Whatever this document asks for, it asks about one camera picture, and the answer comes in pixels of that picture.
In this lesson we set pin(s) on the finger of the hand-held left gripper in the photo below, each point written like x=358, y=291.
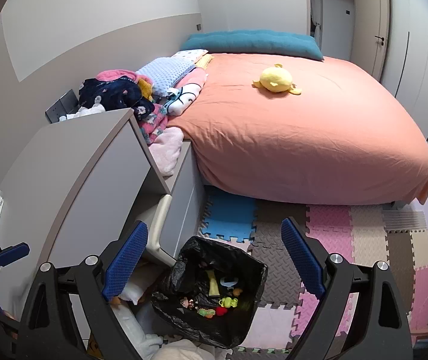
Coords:
x=13, y=253

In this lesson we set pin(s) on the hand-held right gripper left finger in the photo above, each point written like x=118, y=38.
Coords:
x=124, y=262

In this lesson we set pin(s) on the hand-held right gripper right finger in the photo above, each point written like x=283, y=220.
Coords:
x=302, y=258

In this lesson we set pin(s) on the black lined waste bin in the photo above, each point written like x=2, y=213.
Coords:
x=251, y=307

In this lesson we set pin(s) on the brown sponge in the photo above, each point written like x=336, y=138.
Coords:
x=238, y=291

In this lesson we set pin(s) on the yellow-green clam toy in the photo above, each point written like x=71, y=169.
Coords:
x=229, y=302

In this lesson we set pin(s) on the green and orange turtle toy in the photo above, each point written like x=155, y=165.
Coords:
x=206, y=312

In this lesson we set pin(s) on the red heart plush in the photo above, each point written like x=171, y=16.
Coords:
x=220, y=311

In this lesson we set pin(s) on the white soft bundle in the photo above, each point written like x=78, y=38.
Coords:
x=135, y=292

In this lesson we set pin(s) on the beige rounded panel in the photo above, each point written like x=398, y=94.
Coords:
x=157, y=228

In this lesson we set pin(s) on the foam floor mat tiles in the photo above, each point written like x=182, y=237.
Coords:
x=368, y=240

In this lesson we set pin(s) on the grey drawer unit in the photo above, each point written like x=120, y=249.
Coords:
x=184, y=210

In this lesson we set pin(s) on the light pink fluffy blanket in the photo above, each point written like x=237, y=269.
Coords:
x=167, y=150

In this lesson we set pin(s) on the bed with salmon cover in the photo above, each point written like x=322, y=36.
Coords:
x=292, y=127

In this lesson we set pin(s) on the pink floral blanket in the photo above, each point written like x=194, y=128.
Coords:
x=154, y=125

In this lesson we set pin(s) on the white crumpled cloth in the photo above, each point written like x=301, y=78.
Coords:
x=86, y=111

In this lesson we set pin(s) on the navy printed blanket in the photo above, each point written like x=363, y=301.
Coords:
x=109, y=92

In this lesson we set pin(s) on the pink and white cartoon blanket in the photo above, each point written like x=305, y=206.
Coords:
x=184, y=97

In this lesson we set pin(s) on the mustard plush toy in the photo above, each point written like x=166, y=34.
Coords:
x=146, y=88

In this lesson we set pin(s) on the yellow plush toy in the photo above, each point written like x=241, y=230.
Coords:
x=276, y=78

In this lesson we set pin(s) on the pink fuzzy towel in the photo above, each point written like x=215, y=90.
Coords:
x=118, y=74

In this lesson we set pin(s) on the light blue dotted blanket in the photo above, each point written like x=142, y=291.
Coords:
x=165, y=73

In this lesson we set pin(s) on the pale yellow cloth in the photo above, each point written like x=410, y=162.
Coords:
x=204, y=61

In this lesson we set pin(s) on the white patterned pillow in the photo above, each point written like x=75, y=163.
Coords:
x=189, y=54

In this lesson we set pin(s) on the teal long pillow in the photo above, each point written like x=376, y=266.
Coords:
x=251, y=41

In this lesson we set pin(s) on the white door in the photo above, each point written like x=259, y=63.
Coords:
x=368, y=26

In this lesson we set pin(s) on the white wardrobe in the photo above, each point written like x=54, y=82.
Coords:
x=416, y=45

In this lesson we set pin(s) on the black wall socket panel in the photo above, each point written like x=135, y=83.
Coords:
x=62, y=107

